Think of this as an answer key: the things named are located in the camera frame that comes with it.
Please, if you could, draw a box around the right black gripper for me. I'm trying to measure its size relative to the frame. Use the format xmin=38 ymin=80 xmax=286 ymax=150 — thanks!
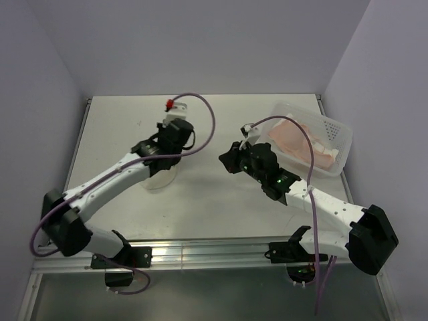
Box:
xmin=219 ymin=140 xmax=265 ymax=184

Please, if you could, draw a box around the pink bra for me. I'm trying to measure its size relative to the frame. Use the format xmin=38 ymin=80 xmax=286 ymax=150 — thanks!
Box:
xmin=268 ymin=120 xmax=338 ymax=170

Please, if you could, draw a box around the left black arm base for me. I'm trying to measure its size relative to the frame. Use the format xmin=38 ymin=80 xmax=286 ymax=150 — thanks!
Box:
xmin=90 ymin=246 xmax=152 ymax=294

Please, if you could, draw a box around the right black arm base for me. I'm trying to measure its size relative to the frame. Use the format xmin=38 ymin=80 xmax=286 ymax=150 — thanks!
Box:
xmin=264 ymin=225 xmax=316 ymax=287

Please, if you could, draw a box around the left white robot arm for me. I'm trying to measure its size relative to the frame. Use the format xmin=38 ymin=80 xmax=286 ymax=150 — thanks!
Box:
xmin=42 ymin=118 xmax=195 ymax=267

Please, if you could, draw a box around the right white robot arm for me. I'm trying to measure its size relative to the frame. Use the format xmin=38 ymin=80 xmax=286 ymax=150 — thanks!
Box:
xmin=219 ymin=142 xmax=399 ymax=276

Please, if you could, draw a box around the white mesh laundry bag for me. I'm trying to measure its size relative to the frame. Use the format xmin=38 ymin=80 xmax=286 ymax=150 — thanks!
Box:
xmin=140 ymin=165 xmax=179 ymax=191

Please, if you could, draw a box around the white garment in basket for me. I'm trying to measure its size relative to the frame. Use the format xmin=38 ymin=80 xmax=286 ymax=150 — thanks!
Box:
xmin=276 ymin=120 xmax=338 ymax=160

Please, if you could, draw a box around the clear plastic perforated basket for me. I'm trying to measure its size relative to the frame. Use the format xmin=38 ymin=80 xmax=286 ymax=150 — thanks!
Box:
xmin=259 ymin=102 xmax=352 ymax=177

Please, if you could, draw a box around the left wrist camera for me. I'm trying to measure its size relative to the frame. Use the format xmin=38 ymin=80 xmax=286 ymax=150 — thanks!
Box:
xmin=163 ymin=100 xmax=187 ymax=125

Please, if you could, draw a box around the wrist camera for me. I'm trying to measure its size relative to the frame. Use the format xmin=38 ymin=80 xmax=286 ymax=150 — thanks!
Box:
xmin=163 ymin=100 xmax=187 ymax=125
xmin=241 ymin=124 xmax=261 ymax=144

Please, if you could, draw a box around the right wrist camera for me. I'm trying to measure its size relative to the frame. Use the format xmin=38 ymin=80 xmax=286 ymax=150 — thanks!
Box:
xmin=241 ymin=124 xmax=261 ymax=144

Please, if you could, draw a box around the aluminium rail frame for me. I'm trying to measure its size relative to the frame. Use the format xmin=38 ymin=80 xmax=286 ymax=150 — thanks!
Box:
xmin=19 ymin=95 xmax=402 ymax=321

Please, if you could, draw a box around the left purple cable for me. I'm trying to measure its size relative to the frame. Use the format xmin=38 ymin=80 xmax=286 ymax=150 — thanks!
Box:
xmin=30 ymin=92 xmax=215 ymax=257

